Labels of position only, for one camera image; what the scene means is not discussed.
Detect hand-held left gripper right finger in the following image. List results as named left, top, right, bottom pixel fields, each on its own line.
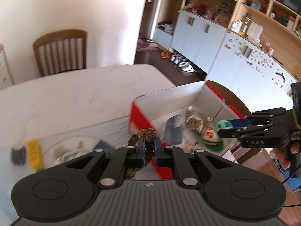
left=154, top=137, right=245, bottom=189

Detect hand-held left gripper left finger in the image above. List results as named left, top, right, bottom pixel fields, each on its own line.
left=50, top=137, right=147, bottom=189

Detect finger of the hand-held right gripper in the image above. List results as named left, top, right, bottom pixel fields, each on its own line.
left=217, top=124, right=271, bottom=149
left=229, top=108, right=287, bottom=128

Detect small teal plastic object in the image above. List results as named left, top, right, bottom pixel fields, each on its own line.
left=217, top=120, right=233, bottom=130

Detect brown braided hair tie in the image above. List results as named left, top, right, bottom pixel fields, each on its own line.
left=126, top=128, right=157, bottom=180

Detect dark blue pouch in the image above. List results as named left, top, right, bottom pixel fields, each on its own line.
left=162, top=114, right=185, bottom=144

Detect colourful embroidered sachet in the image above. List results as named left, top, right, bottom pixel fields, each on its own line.
left=202, top=126, right=220, bottom=146

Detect green tassel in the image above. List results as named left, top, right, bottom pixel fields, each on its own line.
left=205, top=141, right=224, bottom=151

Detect red cardboard box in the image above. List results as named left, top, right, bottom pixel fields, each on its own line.
left=128, top=80, right=244, bottom=180

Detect person's right hand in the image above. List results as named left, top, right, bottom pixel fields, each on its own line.
left=270, top=143, right=301, bottom=170

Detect wooden round-back chair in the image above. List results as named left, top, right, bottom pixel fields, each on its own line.
left=206, top=80, right=267, bottom=165

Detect row of white shoes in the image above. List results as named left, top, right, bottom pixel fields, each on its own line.
left=170, top=53, right=196, bottom=73

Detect red patterned rug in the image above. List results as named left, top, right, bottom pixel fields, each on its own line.
left=136, top=41, right=161, bottom=51

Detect small yellow box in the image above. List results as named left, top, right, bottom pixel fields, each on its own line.
left=26, top=139, right=44, bottom=170

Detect bags in cabinet niche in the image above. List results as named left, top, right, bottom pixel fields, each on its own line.
left=157, top=21, right=177, bottom=34

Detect red shelf ornaments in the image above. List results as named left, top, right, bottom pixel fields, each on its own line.
left=193, top=3, right=210, bottom=13

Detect dark grey scrubbing pad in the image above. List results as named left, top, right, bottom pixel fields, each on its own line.
left=10, top=146, right=27, bottom=165

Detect wooden slat-back chair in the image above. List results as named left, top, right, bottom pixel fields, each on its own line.
left=33, top=29, right=87, bottom=77

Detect dark brown door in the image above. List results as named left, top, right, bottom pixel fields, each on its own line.
left=135, top=0, right=163, bottom=41

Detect black cable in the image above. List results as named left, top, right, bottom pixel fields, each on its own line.
left=281, top=169, right=301, bottom=208

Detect grey wooden wall cabinet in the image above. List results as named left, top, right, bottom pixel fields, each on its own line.
left=152, top=0, right=301, bottom=114

